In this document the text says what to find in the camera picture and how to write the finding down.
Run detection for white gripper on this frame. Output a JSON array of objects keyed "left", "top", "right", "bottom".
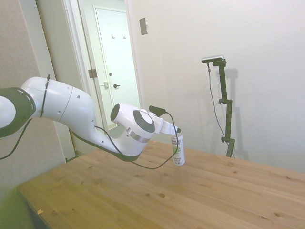
[{"left": 154, "top": 118, "right": 183, "bottom": 136}]

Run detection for white bottle with green cap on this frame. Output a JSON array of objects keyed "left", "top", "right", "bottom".
[{"left": 170, "top": 133, "right": 186, "bottom": 167}]

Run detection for white closed door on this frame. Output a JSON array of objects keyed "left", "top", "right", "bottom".
[{"left": 94, "top": 7, "right": 142, "bottom": 131}]

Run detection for beige open door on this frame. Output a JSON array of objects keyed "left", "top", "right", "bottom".
[{"left": 35, "top": 0, "right": 107, "bottom": 165}]

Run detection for blurred yellow-green object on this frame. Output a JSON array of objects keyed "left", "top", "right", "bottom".
[{"left": 0, "top": 188, "right": 35, "bottom": 229}]

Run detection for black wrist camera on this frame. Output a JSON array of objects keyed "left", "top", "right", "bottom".
[{"left": 148, "top": 105, "right": 167, "bottom": 116}]

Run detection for black camera stand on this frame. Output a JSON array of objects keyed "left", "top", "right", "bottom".
[{"left": 213, "top": 60, "right": 236, "bottom": 158}]

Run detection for grey camera on stand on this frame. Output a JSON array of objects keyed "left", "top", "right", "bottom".
[{"left": 201, "top": 54, "right": 225, "bottom": 64}]

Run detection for grey wall plate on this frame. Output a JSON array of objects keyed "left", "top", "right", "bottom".
[{"left": 139, "top": 17, "right": 149, "bottom": 36}]

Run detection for black cable tie strap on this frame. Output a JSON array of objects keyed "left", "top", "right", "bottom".
[{"left": 39, "top": 73, "right": 51, "bottom": 118}]

